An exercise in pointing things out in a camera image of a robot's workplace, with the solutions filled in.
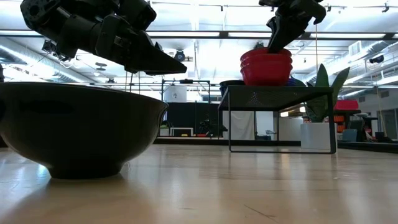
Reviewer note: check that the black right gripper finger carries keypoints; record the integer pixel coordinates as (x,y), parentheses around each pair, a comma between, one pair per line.
(284,34)

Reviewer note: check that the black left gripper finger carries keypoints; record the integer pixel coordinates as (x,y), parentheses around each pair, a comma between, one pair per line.
(155,62)

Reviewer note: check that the blue plastic bowl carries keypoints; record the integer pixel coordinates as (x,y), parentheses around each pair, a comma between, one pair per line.
(295,82)

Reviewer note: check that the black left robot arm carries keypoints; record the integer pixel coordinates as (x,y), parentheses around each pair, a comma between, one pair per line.
(40,15)

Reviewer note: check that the black background robot arm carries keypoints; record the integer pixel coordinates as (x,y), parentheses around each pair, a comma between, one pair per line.
(208,127)

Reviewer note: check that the round black ceiling spotlight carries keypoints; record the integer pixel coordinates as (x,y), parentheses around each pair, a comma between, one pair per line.
(179,55)

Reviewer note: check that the white background cylinder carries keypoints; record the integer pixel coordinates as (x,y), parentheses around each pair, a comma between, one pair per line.
(175,94)

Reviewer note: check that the black ceiling track lights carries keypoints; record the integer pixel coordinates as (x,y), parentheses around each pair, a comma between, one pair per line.
(49,46)

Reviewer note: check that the black background panel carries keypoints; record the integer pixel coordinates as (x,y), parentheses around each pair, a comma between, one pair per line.
(186,115)

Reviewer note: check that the black mesh metal rack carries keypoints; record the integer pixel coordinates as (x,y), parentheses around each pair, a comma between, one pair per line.
(273,98)

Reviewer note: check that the green snake plant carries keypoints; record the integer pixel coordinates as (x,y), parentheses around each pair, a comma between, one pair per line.
(321,93)

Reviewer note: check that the small white background table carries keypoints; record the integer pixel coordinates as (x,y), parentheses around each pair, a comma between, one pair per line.
(182,128)

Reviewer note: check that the large black bowl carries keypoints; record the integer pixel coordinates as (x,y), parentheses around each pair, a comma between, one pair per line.
(77,130)

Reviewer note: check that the red background object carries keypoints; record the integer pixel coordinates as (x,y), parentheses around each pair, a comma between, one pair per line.
(346,104)

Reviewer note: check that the white hanging cloth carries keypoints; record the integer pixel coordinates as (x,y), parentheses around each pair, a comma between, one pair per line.
(241,124)

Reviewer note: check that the white square planter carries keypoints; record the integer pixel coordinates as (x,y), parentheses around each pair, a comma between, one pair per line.
(315,135)

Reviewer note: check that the black background metal frame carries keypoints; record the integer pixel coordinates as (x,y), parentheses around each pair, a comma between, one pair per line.
(186,81)

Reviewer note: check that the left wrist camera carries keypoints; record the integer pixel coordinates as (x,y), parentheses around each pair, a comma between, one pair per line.
(138,14)

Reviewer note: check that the black overhead frame bar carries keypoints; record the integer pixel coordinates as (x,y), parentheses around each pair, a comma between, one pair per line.
(224,34)

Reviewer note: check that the black ceiling duct fixture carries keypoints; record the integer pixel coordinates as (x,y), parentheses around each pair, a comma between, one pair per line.
(377,59)

